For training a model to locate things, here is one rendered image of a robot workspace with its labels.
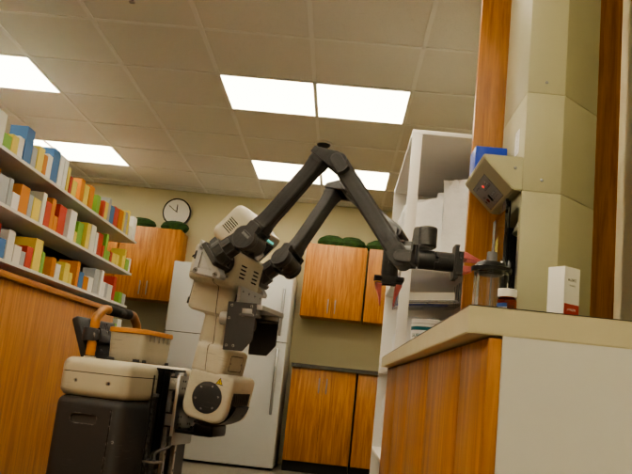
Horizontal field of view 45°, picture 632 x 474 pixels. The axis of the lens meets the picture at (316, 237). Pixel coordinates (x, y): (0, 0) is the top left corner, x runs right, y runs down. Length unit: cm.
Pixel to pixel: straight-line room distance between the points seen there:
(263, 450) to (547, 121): 521
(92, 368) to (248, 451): 458
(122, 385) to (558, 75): 164
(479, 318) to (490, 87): 172
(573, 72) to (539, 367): 146
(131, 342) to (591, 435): 187
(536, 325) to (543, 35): 145
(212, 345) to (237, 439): 451
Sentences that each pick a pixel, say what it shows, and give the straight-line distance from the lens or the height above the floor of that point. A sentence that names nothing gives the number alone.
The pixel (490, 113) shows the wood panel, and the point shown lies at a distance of 270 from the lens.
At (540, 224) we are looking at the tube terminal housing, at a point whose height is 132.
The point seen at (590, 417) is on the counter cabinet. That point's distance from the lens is 112.
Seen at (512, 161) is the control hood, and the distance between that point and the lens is 226.
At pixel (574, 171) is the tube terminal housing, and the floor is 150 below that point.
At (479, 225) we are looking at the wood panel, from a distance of 258.
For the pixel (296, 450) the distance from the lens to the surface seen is 715.
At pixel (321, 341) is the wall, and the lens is 768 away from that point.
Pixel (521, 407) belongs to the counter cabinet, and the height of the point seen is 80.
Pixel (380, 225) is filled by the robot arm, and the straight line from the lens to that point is 230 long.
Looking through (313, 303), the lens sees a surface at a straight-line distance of 737.
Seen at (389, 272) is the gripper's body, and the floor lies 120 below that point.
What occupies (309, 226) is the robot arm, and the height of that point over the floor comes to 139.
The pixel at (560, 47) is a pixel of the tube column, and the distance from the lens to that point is 242.
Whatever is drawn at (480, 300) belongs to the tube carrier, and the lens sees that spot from 206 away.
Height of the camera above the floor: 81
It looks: 11 degrees up
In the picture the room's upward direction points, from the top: 6 degrees clockwise
